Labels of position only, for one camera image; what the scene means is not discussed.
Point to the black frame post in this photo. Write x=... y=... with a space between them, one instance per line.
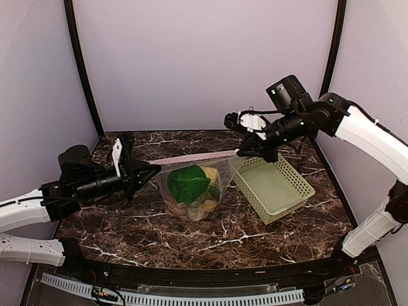
x=334 y=46
x=80 y=66

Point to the green perforated plastic basket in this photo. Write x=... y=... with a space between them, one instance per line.
x=273 y=190

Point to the orange yellow mango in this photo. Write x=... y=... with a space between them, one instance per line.
x=209 y=205

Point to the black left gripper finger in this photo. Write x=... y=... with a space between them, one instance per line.
x=142 y=169
x=138 y=180

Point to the brown potato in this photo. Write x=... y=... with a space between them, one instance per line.
x=179 y=210

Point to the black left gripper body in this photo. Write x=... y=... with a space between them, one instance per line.
x=92 y=190

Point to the green pepper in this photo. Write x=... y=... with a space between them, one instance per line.
x=188 y=184

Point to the black frame post right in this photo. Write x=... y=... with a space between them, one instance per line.
x=334 y=46

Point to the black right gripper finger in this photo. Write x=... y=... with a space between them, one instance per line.
x=250 y=143
x=250 y=152

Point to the clear zip top bag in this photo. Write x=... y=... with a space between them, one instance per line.
x=226 y=162

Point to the beige walnut-like food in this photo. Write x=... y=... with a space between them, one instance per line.
x=211 y=173

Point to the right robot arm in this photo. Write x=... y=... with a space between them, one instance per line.
x=369 y=162

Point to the black front rail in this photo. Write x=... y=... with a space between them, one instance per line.
x=309 y=275

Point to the black frame post left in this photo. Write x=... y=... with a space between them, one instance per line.
x=80 y=66

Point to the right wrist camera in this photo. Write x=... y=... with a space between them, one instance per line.
x=287 y=96

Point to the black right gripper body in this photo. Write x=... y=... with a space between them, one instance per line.
x=294 y=125

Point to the white slotted cable duct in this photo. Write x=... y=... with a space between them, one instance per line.
x=167 y=295

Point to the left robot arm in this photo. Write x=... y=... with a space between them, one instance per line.
x=51 y=202

